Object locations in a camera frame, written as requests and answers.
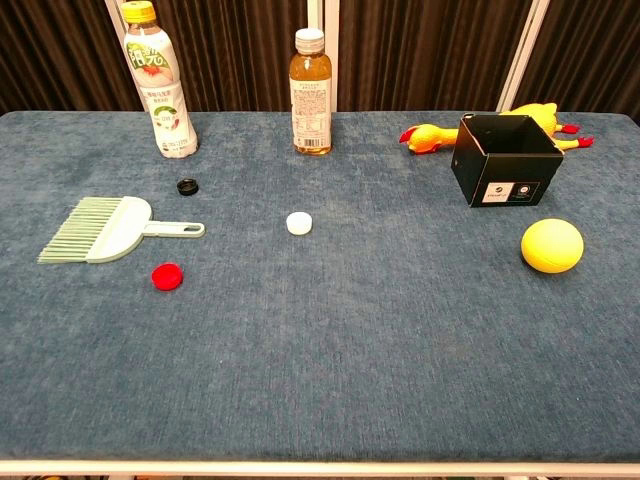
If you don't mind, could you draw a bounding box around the amber tea bottle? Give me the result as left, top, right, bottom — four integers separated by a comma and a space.
289, 27, 333, 156

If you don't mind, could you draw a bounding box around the red bottle cap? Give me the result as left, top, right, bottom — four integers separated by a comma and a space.
151, 262, 184, 292

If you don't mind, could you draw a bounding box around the white yellow-capped drink bottle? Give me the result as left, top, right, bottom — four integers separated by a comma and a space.
121, 0, 199, 160

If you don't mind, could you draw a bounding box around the blue fabric table cover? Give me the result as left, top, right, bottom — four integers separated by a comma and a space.
0, 110, 640, 464

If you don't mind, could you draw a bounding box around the yellow rubber chicken toy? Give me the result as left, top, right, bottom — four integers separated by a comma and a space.
398, 102, 595, 155

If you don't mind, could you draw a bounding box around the black open cardboard box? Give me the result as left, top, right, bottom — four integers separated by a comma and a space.
450, 113, 565, 208

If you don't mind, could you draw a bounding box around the dark brown curtain panel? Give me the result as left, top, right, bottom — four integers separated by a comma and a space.
514, 0, 640, 124
0, 0, 144, 114
119, 0, 311, 112
338, 0, 534, 112

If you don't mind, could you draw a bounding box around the yellow ball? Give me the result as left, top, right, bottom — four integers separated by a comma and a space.
520, 218, 585, 274

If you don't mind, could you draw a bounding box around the white upright frame post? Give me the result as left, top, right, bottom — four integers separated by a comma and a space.
306, 0, 341, 112

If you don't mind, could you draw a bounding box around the white table frame edge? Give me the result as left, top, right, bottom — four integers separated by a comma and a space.
0, 458, 640, 480

